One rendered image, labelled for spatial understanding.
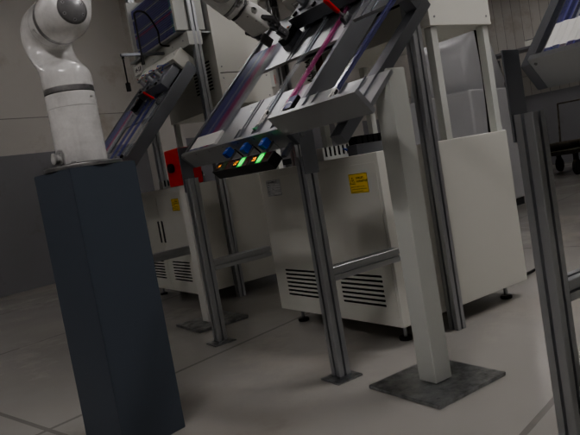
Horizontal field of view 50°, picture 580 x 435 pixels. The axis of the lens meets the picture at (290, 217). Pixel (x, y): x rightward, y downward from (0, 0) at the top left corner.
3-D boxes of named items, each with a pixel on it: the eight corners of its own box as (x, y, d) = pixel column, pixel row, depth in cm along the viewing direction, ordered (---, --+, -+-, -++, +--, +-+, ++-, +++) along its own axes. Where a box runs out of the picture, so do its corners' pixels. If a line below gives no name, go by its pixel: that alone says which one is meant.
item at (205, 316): (199, 333, 259) (165, 148, 253) (176, 326, 279) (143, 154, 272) (249, 318, 272) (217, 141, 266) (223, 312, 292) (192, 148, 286)
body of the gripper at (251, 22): (249, -9, 185) (277, 14, 190) (232, 3, 193) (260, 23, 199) (239, 12, 183) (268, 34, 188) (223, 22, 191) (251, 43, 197)
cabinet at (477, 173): (406, 347, 194) (375, 151, 189) (283, 323, 252) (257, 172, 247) (530, 294, 230) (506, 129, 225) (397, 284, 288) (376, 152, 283)
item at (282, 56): (353, 47, 189) (343, 35, 186) (245, 91, 243) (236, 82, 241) (398, -27, 200) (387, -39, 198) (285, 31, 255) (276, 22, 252)
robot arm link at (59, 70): (54, 90, 145) (34, -13, 143) (28, 105, 159) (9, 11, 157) (103, 88, 153) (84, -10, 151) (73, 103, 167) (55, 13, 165)
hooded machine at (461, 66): (494, 217, 464) (466, 24, 453) (419, 222, 508) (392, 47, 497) (534, 200, 521) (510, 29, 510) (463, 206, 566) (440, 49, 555)
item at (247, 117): (292, 135, 175) (284, 129, 173) (192, 160, 229) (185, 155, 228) (322, 85, 181) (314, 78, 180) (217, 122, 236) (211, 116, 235)
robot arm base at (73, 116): (68, 167, 141) (52, 86, 140) (30, 177, 154) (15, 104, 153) (137, 159, 155) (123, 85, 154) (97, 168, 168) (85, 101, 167)
